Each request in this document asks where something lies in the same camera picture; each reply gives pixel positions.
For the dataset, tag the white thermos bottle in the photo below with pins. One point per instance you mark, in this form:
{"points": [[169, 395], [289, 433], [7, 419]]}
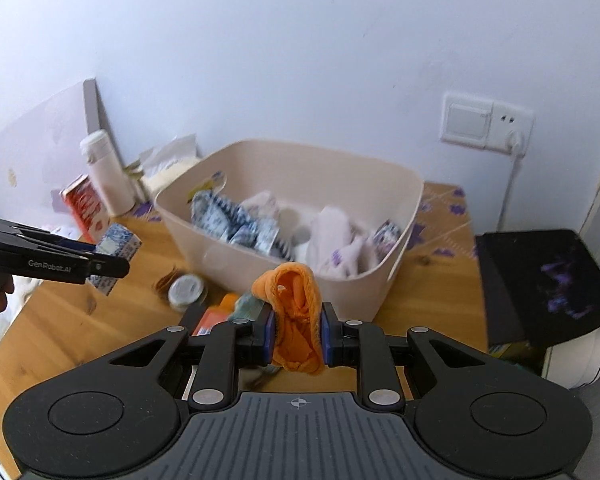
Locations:
{"points": [[107, 175]]}

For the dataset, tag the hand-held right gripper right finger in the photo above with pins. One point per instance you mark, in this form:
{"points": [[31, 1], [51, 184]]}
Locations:
{"points": [[330, 340]]}

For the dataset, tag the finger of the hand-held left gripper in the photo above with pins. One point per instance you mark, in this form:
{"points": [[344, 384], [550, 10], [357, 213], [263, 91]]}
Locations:
{"points": [[70, 245], [107, 266]]}

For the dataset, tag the glass jar with cork lid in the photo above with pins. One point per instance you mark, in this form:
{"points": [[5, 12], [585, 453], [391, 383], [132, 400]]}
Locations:
{"points": [[164, 280]]}

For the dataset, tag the beige storage basket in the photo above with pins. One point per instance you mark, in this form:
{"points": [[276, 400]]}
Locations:
{"points": [[340, 295]]}

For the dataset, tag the blue white patterned box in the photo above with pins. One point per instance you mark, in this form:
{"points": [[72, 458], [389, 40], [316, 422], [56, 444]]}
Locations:
{"points": [[122, 240]]}

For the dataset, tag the red white drink carton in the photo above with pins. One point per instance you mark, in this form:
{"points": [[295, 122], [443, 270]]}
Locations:
{"points": [[85, 205]]}

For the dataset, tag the yellow box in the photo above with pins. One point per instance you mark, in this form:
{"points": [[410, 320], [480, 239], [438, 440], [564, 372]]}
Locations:
{"points": [[510, 350]]}

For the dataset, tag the wooden desktop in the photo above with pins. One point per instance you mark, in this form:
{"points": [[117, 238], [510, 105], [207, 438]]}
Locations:
{"points": [[55, 330]]}

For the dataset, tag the orange bottle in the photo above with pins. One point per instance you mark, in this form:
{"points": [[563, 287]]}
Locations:
{"points": [[215, 317]]}

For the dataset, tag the pink bed headboard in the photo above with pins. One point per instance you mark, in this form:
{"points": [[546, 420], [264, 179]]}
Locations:
{"points": [[35, 150]]}

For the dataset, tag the pink sock pair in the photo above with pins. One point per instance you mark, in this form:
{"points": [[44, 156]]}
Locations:
{"points": [[260, 205], [337, 245]]}

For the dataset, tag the yellow tissue pack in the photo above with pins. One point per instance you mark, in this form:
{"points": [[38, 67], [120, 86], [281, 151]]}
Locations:
{"points": [[167, 175]]}

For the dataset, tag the blue checked cloth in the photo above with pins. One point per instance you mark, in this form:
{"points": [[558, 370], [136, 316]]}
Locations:
{"points": [[235, 210]]}

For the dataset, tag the round metal tin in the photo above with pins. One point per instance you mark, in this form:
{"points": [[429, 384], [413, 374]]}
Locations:
{"points": [[186, 291]]}

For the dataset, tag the teal sock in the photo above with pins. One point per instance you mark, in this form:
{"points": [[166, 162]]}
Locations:
{"points": [[247, 307]]}

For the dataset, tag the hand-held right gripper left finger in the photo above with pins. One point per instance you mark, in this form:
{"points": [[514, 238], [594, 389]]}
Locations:
{"points": [[265, 340]]}

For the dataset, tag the small colourful box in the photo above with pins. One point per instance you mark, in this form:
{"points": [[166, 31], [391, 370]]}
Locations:
{"points": [[387, 237]]}

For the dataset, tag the orange sock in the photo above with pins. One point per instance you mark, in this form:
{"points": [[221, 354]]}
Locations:
{"points": [[292, 320]]}

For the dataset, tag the white wall switch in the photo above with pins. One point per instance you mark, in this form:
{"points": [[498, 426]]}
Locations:
{"points": [[465, 120]]}

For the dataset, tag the white round stool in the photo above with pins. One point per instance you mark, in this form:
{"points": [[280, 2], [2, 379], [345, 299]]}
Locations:
{"points": [[580, 360]]}

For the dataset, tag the white wall socket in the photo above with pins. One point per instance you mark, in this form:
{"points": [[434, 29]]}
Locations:
{"points": [[510, 122]]}

